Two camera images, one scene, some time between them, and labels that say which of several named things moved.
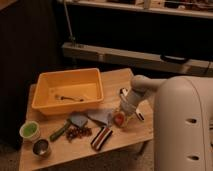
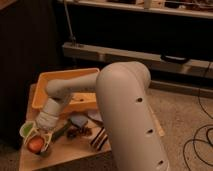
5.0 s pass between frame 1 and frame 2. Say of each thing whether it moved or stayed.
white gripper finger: moved
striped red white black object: stayed
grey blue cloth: stayed
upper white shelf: stayed
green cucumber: stayed
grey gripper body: moved
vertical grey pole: stayed
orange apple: moved
